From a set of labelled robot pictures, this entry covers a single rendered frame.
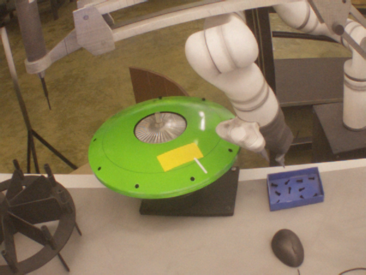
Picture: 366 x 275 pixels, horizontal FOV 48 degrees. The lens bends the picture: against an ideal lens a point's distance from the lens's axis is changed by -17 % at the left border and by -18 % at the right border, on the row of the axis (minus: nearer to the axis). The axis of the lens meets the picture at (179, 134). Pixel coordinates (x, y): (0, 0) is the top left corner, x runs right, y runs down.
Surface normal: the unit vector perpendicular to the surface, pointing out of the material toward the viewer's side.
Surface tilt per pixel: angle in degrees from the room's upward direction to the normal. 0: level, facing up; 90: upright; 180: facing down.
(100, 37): 90
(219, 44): 58
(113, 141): 14
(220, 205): 0
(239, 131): 22
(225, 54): 81
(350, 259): 0
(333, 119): 0
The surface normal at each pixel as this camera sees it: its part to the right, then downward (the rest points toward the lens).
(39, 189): 0.76, 0.23
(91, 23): 0.10, 0.58
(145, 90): -0.56, 0.55
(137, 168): -0.25, -0.54
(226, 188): -0.14, -0.80
